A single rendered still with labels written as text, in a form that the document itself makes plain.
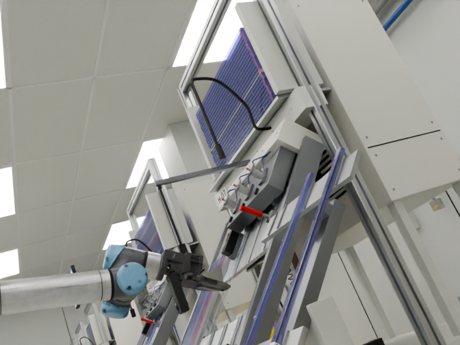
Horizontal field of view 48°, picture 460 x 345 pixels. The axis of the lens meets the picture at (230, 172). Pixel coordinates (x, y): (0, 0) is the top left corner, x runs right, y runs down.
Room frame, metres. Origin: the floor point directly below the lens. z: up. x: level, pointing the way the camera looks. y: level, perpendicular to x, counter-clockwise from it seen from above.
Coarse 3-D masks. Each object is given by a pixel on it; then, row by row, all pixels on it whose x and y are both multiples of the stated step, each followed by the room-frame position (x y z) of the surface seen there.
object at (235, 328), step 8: (240, 320) 1.27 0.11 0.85; (224, 328) 1.39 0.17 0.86; (232, 328) 1.32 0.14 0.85; (240, 328) 1.25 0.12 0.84; (216, 336) 1.44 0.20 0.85; (224, 336) 1.36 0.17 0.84; (232, 336) 1.28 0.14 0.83; (200, 344) 1.58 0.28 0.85; (216, 344) 1.40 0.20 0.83; (224, 344) 1.33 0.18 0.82; (232, 344) 1.25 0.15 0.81
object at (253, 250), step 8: (280, 200) 1.38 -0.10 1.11; (272, 208) 1.42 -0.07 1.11; (280, 208) 1.35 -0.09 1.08; (256, 224) 1.53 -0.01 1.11; (264, 224) 1.44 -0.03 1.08; (248, 232) 1.57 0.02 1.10; (256, 232) 1.48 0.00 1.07; (264, 232) 1.40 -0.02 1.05; (224, 240) 1.92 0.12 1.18; (248, 240) 1.54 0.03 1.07; (256, 240) 1.45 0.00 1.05; (248, 248) 1.50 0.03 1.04; (256, 248) 1.41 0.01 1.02; (264, 248) 1.34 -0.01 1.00; (240, 256) 1.54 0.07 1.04; (248, 256) 1.46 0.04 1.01; (256, 256) 1.38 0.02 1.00; (264, 256) 1.48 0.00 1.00; (232, 264) 1.62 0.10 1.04; (240, 264) 1.51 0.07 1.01; (248, 264) 1.44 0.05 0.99; (256, 264) 1.53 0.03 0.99; (240, 272) 1.51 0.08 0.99; (224, 280) 1.64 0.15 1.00
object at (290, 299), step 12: (336, 156) 0.98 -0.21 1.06; (336, 168) 0.96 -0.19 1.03; (324, 192) 0.94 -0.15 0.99; (324, 204) 0.93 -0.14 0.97; (312, 228) 0.90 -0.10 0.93; (312, 240) 0.89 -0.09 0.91; (300, 264) 0.87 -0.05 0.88; (300, 276) 0.86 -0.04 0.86; (288, 300) 0.84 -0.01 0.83; (288, 312) 0.84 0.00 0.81; (276, 336) 0.82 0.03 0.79
